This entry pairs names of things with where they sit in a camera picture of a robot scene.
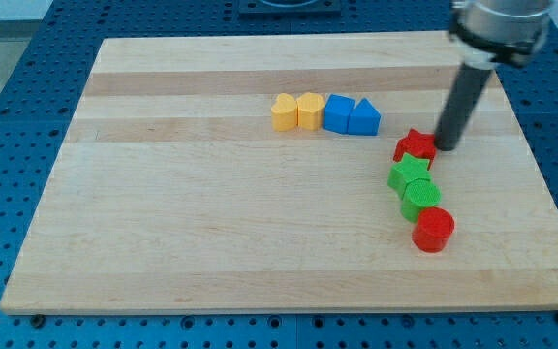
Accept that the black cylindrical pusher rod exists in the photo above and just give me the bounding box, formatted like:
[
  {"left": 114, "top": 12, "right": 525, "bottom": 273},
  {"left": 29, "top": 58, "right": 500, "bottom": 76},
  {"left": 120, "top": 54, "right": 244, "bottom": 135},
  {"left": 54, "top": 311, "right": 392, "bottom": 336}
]
[{"left": 434, "top": 63, "right": 492, "bottom": 151}]

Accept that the red star block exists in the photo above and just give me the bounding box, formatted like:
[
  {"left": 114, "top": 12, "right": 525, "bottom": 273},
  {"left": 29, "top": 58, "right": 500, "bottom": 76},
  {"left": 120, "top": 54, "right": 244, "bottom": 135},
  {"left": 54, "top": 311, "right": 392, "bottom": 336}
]
[{"left": 392, "top": 128, "right": 437, "bottom": 169}]

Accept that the green star block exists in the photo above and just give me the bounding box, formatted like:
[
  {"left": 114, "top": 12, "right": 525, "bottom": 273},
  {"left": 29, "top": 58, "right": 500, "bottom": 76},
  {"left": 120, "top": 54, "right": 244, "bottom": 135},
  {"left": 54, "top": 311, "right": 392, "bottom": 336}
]
[{"left": 387, "top": 152, "right": 431, "bottom": 199}]

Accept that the yellow hexagon block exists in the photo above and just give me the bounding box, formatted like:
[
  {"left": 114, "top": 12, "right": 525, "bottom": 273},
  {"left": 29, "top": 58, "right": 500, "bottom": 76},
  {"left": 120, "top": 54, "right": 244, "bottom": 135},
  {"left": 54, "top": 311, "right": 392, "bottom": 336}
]
[{"left": 296, "top": 92, "right": 326, "bottom": 131}]

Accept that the blue triangle block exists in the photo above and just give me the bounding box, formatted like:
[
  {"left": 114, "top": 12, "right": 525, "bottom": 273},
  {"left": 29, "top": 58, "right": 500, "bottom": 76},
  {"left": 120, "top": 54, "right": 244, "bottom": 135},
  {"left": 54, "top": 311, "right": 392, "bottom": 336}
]
[{"left": 347, "top": 98, "right": 382, "bottom": 136}]

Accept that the green cylinder block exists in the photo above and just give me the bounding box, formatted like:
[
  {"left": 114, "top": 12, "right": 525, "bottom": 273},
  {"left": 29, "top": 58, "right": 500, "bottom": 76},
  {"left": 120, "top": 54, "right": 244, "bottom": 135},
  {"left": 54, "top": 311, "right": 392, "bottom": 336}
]
[{"left": 400, "top": 179, "right": 442, "bottom": 223}]

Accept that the blue cube block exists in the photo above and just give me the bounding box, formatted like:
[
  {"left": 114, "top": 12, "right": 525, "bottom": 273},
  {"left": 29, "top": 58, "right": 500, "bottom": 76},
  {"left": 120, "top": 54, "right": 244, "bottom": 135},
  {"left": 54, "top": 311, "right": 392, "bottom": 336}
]
[{"left": 323, "top": 94, "right": 355, "bottom": 134}]

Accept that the red cylinder block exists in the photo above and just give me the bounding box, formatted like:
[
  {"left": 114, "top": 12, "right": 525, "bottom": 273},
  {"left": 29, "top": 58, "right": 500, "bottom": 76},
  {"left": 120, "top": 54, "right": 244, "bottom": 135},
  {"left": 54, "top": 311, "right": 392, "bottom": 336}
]
[{"left": 412, "top": 207, "right": 455, "bottom": 253}]

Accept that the yellow heart block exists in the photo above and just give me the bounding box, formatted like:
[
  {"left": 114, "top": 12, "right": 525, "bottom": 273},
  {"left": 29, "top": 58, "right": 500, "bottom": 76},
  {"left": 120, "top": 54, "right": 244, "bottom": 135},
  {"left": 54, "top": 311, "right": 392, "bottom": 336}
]
[{"left": 271, "top": 93, "right": 298, "bottom": 132}]

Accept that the light wooden board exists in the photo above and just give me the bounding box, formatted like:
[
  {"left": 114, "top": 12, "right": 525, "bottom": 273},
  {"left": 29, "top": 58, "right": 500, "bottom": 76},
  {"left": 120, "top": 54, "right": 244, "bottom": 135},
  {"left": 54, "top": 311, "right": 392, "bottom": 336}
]
[{"left": 0, "top": 31, "right": 558, "bottom": 315}]

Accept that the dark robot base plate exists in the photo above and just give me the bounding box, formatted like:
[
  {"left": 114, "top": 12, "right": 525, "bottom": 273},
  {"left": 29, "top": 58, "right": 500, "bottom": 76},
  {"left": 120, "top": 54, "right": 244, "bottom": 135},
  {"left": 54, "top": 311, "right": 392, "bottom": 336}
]
[{"left": 237, "top": 0, "right": 342, "bottom": 16}]

